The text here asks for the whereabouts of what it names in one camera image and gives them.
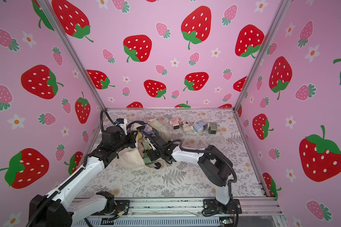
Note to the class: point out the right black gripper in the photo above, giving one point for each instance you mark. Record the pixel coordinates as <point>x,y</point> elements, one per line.
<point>152,154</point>

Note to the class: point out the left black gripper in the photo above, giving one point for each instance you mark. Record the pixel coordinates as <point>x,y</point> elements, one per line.
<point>131,138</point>

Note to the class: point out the cream canvas tote bag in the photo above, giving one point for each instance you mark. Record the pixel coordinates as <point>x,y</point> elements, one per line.
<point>132,158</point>

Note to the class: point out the pink pencil sharpener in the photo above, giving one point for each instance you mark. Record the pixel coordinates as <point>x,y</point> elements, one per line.
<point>175,123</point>

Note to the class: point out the cream white pencil sharpener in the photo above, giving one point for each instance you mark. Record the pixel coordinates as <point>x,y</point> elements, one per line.
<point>186,126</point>

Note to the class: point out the light blue pencil sharpener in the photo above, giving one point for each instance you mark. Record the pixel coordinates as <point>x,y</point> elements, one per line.
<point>199,126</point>

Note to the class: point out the grey green pencil sharpener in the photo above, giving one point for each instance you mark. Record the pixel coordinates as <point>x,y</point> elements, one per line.
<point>212,128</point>

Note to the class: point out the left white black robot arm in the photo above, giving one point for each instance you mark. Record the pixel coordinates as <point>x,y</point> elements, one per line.
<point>55,209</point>

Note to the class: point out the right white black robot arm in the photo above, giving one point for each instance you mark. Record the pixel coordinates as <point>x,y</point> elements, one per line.
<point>214,164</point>

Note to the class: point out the mint green pencil sharpener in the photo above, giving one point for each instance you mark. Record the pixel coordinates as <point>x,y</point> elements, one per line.
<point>149,163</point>

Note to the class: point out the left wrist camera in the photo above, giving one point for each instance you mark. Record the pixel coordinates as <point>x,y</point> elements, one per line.
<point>115,127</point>

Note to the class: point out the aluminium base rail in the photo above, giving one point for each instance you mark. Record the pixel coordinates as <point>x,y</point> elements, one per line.
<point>173,212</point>

